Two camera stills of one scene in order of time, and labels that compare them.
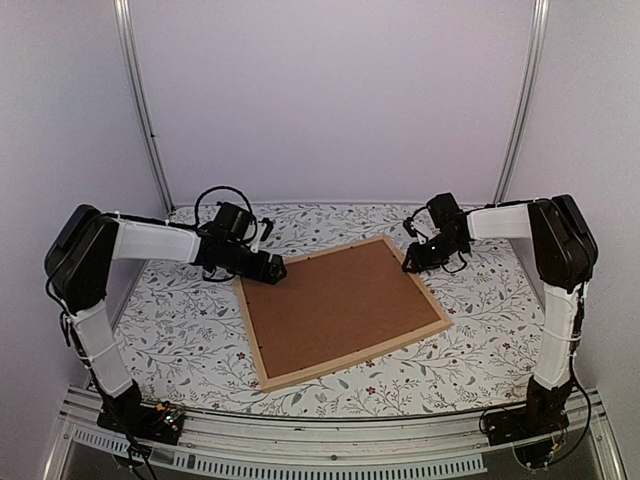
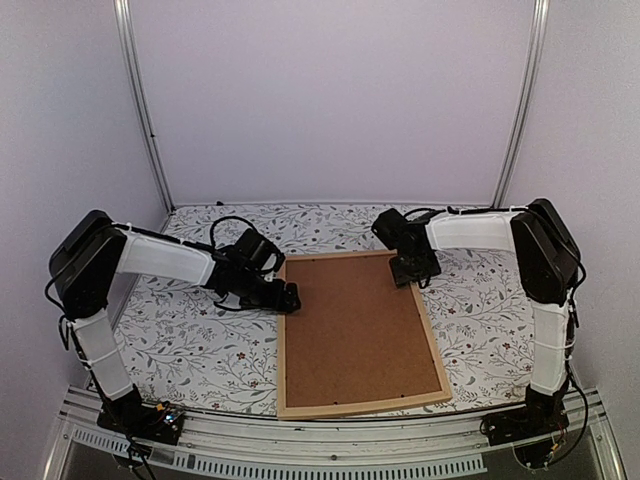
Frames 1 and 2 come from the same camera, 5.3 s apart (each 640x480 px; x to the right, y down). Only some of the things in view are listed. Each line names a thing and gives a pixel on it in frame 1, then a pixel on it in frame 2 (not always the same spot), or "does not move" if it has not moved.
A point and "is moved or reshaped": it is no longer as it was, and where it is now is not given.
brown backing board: (332, 304) is moved or reshaped
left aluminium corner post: (126, 26) does not move
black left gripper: (259, 270) to (274, 303)
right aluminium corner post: (522, 114) does not move
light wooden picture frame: (292, 376) is moved or reshaped
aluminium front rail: (433, 445) does not move
